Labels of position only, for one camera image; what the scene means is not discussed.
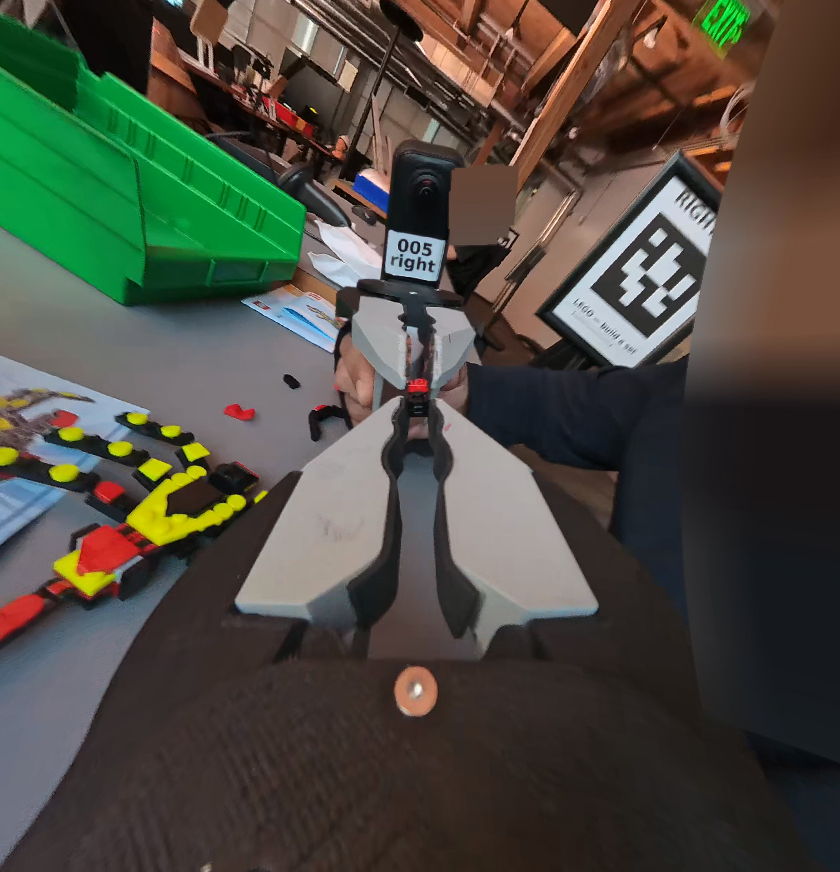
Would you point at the white crumpled paper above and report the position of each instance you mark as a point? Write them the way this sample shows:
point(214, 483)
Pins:
point(338, 266)

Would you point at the framed marker sign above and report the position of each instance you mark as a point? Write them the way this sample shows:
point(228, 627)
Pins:
point(631, 320)

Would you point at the white blue folded leaflet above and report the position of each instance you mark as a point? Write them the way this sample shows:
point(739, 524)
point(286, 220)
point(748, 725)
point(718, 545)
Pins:
point(290, 317)

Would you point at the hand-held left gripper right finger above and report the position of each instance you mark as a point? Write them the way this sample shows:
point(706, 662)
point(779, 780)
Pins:
point(508, 538)

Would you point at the green exit sign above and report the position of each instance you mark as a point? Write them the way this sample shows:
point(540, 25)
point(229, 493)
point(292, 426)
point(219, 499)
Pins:
point(723, 20)

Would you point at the black barcode scanner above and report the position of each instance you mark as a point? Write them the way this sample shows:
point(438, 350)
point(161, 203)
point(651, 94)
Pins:
point(297, 180)

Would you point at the small blue crate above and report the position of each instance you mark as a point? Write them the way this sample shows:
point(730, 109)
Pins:
point(373, 185)

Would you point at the black red lego leg piece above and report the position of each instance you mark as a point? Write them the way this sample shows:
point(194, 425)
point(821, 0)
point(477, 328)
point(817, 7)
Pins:
point(315, 426)

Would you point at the open lego instruction booklet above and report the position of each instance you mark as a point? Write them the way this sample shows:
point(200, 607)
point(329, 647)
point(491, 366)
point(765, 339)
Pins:
point(11, 518)

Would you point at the person's right forearm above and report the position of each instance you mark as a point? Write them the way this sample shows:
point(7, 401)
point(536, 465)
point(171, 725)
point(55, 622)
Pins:
point(563, 409)

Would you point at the black yellow lego spider model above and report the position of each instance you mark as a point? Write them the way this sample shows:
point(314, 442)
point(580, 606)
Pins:
point(161, 511)

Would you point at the black lamp stand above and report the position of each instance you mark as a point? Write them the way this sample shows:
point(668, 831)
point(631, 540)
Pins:
point(401, 17)

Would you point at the green storage bin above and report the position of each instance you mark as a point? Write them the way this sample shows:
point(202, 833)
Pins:
point(154, 204)

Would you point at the red angular lego piece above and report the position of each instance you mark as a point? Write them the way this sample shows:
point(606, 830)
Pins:
point(237, 411)

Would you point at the black computer mouse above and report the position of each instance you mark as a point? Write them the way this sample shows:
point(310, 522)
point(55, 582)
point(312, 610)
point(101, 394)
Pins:
point(369, 215)

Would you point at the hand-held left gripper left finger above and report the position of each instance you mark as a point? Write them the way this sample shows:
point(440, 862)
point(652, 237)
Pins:
point(317, 538)

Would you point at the dark flat device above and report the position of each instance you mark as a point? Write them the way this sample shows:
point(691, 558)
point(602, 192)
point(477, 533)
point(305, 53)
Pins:
point(256, 157)

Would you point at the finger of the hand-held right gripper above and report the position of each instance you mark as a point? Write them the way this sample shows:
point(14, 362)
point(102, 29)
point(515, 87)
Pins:
point(375, 334)
point(454, 344)

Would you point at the small red black lego assembly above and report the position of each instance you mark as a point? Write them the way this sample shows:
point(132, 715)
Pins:
point(417, 388)

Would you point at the person's right hand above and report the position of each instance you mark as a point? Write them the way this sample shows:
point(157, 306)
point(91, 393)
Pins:
point(355, 388)

